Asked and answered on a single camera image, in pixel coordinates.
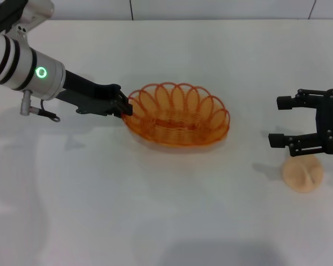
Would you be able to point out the beige steamed bun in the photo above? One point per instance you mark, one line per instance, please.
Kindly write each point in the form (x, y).
(302, 177)

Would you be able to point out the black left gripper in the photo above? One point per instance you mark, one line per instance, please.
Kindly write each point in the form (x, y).
(91, 97)

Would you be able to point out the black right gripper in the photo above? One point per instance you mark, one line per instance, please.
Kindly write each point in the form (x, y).
(330, 124)

